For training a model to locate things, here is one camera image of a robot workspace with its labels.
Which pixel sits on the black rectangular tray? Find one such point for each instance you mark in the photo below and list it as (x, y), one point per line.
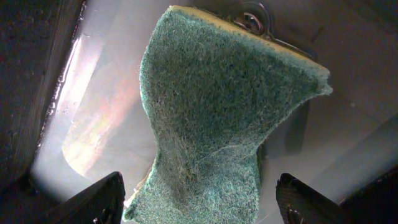
(71, 110)

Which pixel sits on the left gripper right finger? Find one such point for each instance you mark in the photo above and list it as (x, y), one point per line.
(298, 203)

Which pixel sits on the green yellow sponge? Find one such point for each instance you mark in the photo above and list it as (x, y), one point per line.
(213, 93)

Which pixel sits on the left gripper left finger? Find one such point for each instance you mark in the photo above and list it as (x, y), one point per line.
(102, 202)

